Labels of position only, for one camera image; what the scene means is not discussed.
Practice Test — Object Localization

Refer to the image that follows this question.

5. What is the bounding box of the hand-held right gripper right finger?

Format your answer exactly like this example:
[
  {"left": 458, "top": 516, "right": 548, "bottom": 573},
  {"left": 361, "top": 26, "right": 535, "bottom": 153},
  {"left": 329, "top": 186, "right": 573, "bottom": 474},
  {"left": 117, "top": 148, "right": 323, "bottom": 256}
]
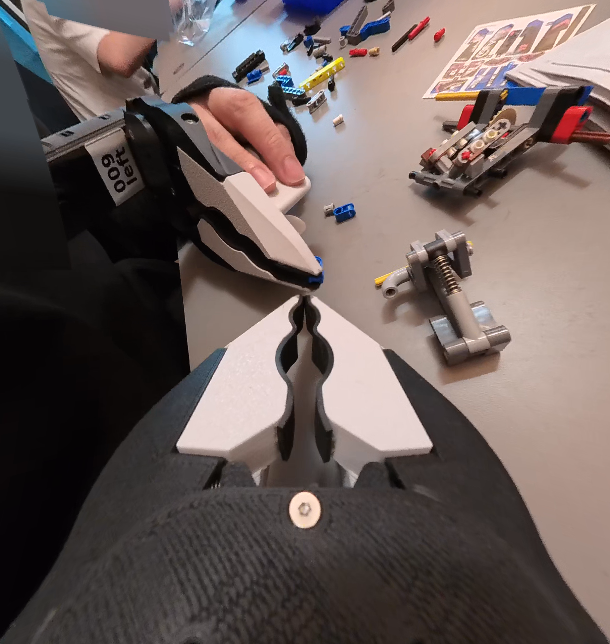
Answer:
[{"left": 305, "top": 296, "right": 434, "bottom": 476}]

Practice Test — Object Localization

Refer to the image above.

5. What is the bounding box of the pile of loose lego pieces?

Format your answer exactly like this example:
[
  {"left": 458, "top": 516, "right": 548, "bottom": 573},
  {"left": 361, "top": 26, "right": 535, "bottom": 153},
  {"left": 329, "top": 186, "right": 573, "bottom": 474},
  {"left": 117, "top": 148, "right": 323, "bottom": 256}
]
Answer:
[{"left": 232, "top": 0, "right": 446, "bottom": 114}]

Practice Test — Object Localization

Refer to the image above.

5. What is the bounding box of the person's left hand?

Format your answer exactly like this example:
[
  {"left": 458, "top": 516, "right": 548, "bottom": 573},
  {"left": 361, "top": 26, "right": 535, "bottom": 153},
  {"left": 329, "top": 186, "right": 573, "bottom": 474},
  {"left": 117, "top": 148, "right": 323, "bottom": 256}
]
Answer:
[{"left": 184, "top": 90, "right": 307, "bottom": 196}]

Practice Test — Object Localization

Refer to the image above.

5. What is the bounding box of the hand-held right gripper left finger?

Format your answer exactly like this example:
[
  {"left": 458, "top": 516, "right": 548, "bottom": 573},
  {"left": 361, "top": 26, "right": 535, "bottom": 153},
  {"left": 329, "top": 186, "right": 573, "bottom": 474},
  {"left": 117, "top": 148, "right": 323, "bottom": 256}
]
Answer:
[{"left": 176, "top": 294, "right": 306, "bottom": 476}]

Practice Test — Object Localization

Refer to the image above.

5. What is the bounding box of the open lego instruction booklet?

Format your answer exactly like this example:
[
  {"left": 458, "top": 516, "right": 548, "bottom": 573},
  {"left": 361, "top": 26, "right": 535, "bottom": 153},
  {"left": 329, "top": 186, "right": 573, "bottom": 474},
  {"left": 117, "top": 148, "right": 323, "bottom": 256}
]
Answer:
[{"left": 503, "top": 10, "right": 610, "bottom": 167}]

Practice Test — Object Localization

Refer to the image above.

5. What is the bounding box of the grey lego shock absorber assembly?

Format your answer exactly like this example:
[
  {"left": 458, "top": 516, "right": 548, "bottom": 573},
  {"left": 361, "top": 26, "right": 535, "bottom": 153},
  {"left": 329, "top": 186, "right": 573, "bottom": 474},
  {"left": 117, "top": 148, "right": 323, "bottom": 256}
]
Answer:
[{"left": 374, "top": 230, "right": 512, "bottom": 367}]

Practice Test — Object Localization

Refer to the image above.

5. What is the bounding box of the multicoloured lego chassis assembly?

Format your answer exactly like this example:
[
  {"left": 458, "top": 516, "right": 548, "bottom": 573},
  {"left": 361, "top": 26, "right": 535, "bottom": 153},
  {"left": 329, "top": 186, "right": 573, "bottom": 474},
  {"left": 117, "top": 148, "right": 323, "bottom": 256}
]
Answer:
[{"left": 408, "top": 86, "right": 610, "bottom": 198}]

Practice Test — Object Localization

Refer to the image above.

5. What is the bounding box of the colourful sticker sheet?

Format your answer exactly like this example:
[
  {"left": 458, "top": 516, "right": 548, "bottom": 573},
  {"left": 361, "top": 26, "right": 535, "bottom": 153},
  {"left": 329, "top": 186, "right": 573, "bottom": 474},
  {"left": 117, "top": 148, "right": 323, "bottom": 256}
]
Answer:
[{"left": 422, "top": 4, "right": 597, "bottom": 100}]

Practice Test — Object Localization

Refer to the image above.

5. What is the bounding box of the clear plastic bag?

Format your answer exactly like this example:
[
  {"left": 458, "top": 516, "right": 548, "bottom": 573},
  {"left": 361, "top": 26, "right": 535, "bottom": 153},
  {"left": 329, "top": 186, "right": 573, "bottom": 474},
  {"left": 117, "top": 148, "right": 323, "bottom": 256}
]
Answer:
[{"left": 169, "top": 0, "right": 222, "bottom": 47}]

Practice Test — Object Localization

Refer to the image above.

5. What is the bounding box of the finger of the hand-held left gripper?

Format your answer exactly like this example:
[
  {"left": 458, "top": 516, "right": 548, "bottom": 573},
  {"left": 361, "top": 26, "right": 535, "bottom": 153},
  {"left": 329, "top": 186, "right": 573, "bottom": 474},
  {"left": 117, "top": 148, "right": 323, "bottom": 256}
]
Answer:
[
  {"left": 219, "top": 173, "right": 326, "bottom": 287},
  {"left": 195, "top": 219, "right": 311, "bottom": 298}
]

